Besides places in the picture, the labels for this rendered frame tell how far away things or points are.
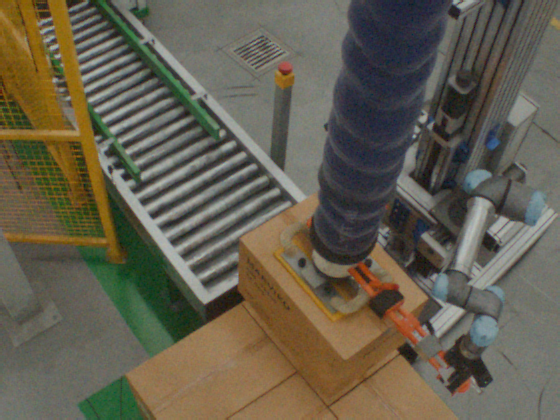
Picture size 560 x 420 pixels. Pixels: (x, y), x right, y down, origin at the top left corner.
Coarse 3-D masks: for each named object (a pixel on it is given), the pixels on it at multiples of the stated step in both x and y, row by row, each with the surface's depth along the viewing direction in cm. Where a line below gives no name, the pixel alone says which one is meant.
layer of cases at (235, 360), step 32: (224, 320) 291; (256, 320) 292; (192, 352) 281; (224, 352) 282; (256, 352) 283; (288, 352) 284; (160, 384) 272; (192, 384) 273; (224, 384) 274; (256, 384) 275; (288, 384) 275; (352, 384) 277; (384, 384) 277; (416, 384) 278; (160, 416) 264; (192, 416) 265; (224, 416) 266; (256, 416) 267; (288, 416) 267; (320, 416) 268; (352, 416) 268; (384, 416) 269; (416, 416) 269; (448, 416) 270
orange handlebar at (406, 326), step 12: (312, 216) 242; (360, 264) 232; (360, 276) 230; (372, 276) 230; (408, 312) 223; (396, 324) 221; (408, 324) 220; (408, 336) 218; (432, 360) 213; (468, 384) 209
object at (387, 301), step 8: (376, 296) 225; (384, 296) 225; (392, 296) 225; (400, 296) 225; (376, 304) 222; (384, 304) 223; (392, 304) 223; (400, 304) 223; (376, 312) 225; (384, 312) 221
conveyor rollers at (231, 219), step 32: (96, 32) 395; (96, 64) 378; (96, 96) 361; (128, 96) 363; (160, 96) 366; (96, 128) 350; (160, 224) 317; (192, 224) 318; (224, 224) 318; (256, 224) 319
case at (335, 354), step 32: (288, 224) 256; (256, 256) 248; (384, 256) 251; (256, 288) 264; (288, 288) 241; (352, 288) 243; (416, 288) 244; (288, 320) 252; (320, 320) 235; (352, 320) 235; (384, 320) 236; (320, 352) 241; (352, 352) 228; (384, 352) 261; (320, 384) 259
